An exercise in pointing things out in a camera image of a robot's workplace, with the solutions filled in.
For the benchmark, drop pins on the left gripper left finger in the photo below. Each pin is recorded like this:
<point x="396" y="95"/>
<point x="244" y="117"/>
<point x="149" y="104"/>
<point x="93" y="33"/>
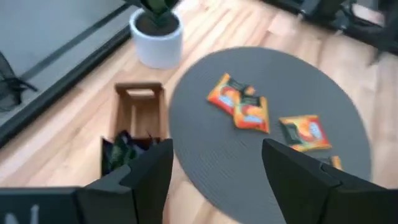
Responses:
<point x="136" y="199"/>

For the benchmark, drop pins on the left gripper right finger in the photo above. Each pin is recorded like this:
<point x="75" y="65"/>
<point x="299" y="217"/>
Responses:
<point x="311" y="199"/>

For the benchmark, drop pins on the orange tea packet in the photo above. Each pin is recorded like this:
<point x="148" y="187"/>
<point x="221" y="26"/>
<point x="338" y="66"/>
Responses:
<point x="252" y="118"/>
<point x="335" y="161"/>
<point x="224" y="96"/>
<point x="308" y="132"/>

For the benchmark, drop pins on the dark tea packet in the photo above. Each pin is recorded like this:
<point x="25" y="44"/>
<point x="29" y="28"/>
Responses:
<point x="141" y="141"/>
<point x="119" y="152"/>

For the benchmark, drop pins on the wooden tea organizer box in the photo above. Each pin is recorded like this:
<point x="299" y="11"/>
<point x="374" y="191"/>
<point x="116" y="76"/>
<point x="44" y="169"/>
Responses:
<point x="140" y="115"/>

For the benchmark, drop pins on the round grey woven mat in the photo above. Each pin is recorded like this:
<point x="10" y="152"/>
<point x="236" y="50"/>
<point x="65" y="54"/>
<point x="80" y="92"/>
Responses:
<point x="217" y="149"/>

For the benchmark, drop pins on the green snake plant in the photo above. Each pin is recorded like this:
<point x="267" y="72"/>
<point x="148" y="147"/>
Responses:
<point x="158" y="7"/>

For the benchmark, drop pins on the black table frame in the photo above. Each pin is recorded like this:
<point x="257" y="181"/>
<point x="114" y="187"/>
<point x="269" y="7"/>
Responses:
<point x="62" y="87"/>

